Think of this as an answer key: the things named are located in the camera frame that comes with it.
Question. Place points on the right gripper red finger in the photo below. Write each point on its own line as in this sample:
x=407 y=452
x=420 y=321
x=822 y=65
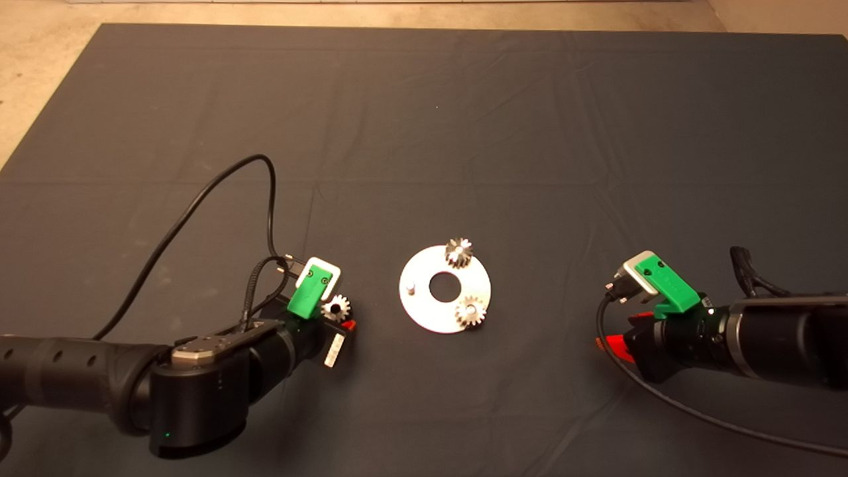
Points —
x=613 y=346
x=641 y=318

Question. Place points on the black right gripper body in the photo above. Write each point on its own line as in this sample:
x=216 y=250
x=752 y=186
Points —
x=676 y=344

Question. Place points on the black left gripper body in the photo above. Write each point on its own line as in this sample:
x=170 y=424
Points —
x=315 y=344

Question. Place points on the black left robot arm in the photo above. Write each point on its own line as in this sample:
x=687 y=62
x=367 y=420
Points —
x=199 y=384

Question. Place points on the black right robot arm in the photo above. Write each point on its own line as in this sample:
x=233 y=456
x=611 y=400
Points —
x=788 y=344

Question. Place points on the round metal carrier plate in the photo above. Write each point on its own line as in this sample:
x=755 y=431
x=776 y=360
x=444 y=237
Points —
x=424 y=311

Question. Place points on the dark grey table cloth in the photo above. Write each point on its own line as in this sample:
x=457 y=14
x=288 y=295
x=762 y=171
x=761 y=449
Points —
x=424 y=132

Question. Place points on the green right camera mount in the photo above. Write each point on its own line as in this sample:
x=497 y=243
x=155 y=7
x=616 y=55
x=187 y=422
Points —
x=672 y=288

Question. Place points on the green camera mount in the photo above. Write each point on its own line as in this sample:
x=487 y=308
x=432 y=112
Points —
x=310 y=291
x=672 y=288

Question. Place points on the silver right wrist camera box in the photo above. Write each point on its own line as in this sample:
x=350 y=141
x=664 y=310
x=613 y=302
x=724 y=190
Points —
x=629 y=271

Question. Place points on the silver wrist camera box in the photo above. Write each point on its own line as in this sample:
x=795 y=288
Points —
x=629 y=271
x=331 y=266

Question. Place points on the green left camera mount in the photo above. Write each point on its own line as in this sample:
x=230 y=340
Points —
x=310 y=291

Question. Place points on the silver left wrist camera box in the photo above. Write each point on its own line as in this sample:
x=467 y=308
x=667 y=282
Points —
x=331 y=266

